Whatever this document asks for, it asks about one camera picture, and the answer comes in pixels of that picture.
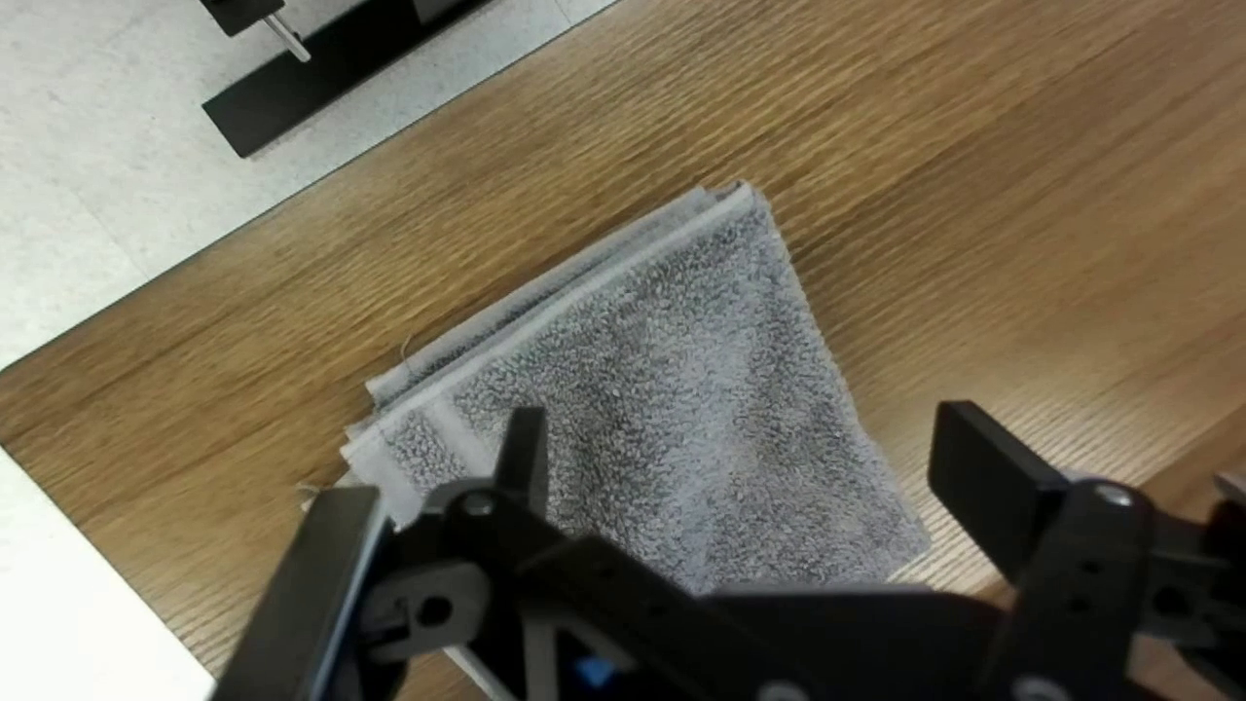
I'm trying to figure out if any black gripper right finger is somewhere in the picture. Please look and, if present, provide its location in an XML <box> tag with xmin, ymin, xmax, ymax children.
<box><xmin>932</xmin><ymin>401</ymin><xmax>1246</xmax><ymax>701</ymax></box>

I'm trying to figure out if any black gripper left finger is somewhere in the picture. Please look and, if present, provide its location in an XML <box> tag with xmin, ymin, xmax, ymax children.
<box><xmin>211</xmin><ymin>404</ymin><xmax>712</xmax><ymax>701</ymax></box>

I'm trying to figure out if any grey towel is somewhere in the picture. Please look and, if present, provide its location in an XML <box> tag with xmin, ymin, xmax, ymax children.
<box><xmin>339</xmin><ymin>178</ymin><xmax>936</xmax><ymax>599</ymax></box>

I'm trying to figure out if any black robot stand frame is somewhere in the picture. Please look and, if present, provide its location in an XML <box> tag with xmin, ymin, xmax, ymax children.
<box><xmin>196</xmin><ymin>0</ymin><xmax>495</xmax><ymax>162</ymax></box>

